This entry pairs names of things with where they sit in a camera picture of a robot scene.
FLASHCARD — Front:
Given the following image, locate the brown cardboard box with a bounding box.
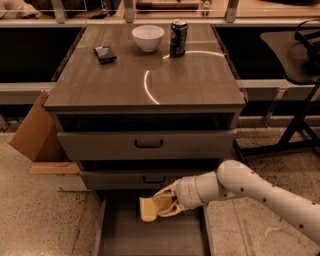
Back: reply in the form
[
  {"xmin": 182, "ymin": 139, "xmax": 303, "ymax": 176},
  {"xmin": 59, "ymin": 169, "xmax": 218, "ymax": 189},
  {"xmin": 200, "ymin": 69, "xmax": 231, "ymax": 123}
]
[{"xmin": 9, "ymin": 91, "xmax": 87, "ymax": 192}]

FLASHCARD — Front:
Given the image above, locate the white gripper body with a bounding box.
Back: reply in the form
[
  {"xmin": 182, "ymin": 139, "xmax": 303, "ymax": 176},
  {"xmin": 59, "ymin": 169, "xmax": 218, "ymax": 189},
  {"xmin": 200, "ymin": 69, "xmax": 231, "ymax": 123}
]
[{"xmin": 176, "ymin": 176, "xmax": 203, "ymax": 210}]

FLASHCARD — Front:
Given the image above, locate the yellow sponge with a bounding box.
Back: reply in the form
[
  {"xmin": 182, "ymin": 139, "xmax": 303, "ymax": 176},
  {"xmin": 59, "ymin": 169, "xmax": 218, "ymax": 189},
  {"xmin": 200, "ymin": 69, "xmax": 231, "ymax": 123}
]
[{"xmin": 139, "ymin": 197, "xmax": 172, "ymax": 222}]

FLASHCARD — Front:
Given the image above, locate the grey drawer cabinet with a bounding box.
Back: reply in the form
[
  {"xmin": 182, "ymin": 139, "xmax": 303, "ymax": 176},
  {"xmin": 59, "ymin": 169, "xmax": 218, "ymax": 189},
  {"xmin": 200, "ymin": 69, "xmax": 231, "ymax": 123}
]
[{"xmin": 43, "ymin": 23, "xmax": 248, "ymax": 256}]

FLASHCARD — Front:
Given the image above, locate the black drawer handle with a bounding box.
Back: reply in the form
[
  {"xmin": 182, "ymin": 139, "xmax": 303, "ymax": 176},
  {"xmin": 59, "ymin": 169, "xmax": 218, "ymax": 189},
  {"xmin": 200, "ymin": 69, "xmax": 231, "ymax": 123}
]
[
  {"xmin": 134, "ymin": 139, "xmax": 163, "ymax": 149},
  {"xmin": 142, "ymin": 176, "xmax": 166, "ymax": 184}
]

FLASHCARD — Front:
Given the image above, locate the grey top drawer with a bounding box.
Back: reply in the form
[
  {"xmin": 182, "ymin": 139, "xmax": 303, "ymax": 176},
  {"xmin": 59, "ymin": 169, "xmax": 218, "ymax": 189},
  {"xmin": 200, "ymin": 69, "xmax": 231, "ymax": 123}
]
[{"xmin": 57, "ymin": 130, "xmax": 235, "ymax": 161}]

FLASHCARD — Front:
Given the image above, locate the grey bottom drawer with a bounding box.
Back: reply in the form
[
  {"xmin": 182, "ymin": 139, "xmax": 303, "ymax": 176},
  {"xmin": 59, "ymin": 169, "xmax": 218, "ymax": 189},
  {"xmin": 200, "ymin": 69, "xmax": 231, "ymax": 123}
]
[{"xmin": 93, "ymin": 190, "xmax": 214, "ymax": 256}]

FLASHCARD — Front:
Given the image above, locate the black middle drawer handle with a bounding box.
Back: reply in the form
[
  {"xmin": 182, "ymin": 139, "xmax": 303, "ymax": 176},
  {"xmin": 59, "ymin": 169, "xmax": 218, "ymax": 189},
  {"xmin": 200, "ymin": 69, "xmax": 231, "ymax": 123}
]
[{"xmin": 142, "ymin": 176, "xmax": 166, "ymax": 184}]

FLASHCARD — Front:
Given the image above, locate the dark snack packet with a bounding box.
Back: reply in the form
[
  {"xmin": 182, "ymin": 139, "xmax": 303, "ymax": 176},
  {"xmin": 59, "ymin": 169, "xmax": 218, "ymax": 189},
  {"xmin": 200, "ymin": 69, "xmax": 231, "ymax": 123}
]
[{"xmin": 94, "ymin": 46, "xmax": 117, "ymax": 63}]

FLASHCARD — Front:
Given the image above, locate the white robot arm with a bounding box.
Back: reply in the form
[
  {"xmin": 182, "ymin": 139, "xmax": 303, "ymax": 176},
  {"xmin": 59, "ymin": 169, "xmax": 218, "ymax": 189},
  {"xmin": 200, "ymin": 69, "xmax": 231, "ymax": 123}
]
[{"xmin": 153, "ymin": 160, "xmax": 320, "ymax": 245}]

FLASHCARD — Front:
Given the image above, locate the black side table stand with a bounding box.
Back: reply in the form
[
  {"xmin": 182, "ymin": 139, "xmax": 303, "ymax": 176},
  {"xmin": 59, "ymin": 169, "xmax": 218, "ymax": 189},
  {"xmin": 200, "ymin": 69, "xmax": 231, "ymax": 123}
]
[{"xmin": 233, "ymin": 19, "xmax": 320, "ymax": 163}]

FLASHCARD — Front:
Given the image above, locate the blue soda can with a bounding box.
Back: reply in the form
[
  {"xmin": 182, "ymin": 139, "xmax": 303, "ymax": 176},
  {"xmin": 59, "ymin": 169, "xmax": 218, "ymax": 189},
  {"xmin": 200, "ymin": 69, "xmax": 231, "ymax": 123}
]
[{"xmin": 170, "ymin": 19, "xmax": 188, "ymax": 57}]

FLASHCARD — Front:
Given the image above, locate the white ceramic bowl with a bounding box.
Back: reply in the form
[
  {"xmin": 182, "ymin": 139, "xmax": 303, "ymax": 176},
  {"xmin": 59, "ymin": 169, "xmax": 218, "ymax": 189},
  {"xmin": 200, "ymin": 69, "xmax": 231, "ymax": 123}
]
[{"xmin": 132, "ymin": 25, "xmax": 164, "ymax": 52}]

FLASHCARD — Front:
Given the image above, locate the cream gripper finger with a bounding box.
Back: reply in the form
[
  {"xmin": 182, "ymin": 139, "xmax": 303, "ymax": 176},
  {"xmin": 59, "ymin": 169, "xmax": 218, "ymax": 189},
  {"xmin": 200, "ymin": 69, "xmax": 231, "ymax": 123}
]
[
  {"xmin": 157, "ymin": 200, "xmax": 185, "ymax": 217},
  {"xmin": 153, "ymin": 179, "xmax": 180, "ymax": 198}
]

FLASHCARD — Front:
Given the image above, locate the grey drawer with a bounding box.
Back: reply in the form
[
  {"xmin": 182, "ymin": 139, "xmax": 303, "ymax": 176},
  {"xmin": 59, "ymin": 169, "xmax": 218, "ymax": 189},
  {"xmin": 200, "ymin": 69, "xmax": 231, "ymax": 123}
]
[
  {"xmin": 93, "ymin": 190, "xmax": 214, "ymax": 256},
  {"xmin": 80, "ymin": 169, "xmax": 208, "ymax": 190},
  {"xmin": 57, "ymin": 130, "xmax": 235, "ymax": 161}
]

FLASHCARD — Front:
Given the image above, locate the black top drawer handle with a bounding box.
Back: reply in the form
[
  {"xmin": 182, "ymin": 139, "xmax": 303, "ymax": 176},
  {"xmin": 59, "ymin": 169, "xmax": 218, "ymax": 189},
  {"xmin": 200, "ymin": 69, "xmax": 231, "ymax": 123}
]
[{"xmin": 134, "ymin": 139, "xmax": 163, "ymax": 149}]

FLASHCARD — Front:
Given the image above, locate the grey middle drawer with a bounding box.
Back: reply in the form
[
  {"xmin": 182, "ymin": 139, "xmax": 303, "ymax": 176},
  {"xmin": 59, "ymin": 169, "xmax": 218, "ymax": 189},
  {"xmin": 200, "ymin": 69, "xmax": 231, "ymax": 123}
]
[{"xmin": 80, "ymin": 169, "xmax": 208, "ymax": 190}]

